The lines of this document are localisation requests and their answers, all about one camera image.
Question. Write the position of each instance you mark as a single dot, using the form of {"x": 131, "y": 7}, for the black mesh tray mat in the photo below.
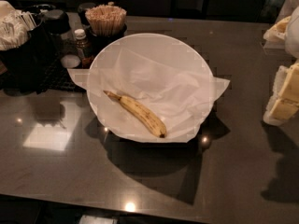
{"x": 56, "y": 78}

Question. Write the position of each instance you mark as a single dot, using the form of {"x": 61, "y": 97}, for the white bowl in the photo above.
{"x": 149, "y": 56}

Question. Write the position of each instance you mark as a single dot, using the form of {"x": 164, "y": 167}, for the yellow spotted banana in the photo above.
{"x": 142, "y": 113}

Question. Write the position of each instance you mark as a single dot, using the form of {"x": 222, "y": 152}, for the black napkin caddy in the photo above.
{"x": 28, "y": 62}

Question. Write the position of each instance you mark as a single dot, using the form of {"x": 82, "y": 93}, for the small brown sauce bottle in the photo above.
{"x": 84, "y": 47}

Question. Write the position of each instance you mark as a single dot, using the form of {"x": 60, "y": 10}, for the white paper sheet liner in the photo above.
{"x": 174, "y": 90}

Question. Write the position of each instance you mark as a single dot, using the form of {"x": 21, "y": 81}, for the white paper napkins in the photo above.
{"x": 15, "y": 26}

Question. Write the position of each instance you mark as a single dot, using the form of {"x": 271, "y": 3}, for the dark lidded jar behind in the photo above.
{"x": 82, "y": 9}

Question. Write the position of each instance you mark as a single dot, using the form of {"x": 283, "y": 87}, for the black chopstick holder cup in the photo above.
{"x": 99, "y": 42}

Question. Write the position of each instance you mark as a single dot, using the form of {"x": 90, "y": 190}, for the white-capped shaker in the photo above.
{"x": 70, "y": 61}

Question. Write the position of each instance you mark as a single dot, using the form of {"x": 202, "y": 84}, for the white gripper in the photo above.
{"x": 293, "y": 33}

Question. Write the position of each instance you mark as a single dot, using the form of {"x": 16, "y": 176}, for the black-lidded glass jar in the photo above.
{"x": 57, "y": 25}

